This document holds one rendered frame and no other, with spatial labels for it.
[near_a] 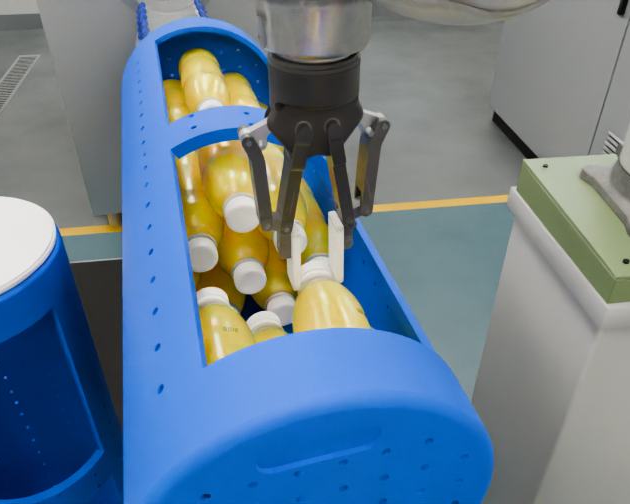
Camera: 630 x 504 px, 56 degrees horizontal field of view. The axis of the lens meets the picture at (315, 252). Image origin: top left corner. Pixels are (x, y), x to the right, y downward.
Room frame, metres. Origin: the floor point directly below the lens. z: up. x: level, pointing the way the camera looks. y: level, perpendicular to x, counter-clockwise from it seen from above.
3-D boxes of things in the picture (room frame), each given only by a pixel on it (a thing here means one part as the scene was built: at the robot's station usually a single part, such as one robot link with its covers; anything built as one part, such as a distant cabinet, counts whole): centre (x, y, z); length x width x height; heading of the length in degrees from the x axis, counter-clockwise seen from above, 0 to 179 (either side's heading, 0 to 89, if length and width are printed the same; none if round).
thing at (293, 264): (0.48, 0.02, 1.17); 0.03 x 0.01 x 0.07; 15
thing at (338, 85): (0.48, 0.00, 1.33); 0.08 x 0.07 x 0.09; 105
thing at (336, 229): (0.49, -0.02, 1.17); 0.03 x 0.01 x 0.07; 15
